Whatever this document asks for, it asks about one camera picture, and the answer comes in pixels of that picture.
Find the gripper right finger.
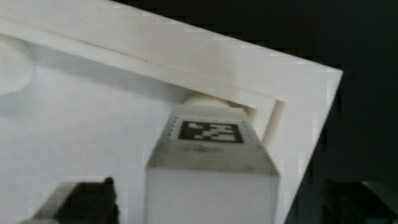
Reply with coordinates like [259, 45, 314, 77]
[321, 180, 398, 224]

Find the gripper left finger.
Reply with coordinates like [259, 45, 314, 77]
[23, 177, 119, 224]

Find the white table leg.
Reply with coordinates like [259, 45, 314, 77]
[143, 95, 278, 224]

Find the white square table top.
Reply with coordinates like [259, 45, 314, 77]
[0, 19, 286, 224]

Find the white U-shaped fence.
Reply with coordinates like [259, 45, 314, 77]
[0, 0, 342, 223]

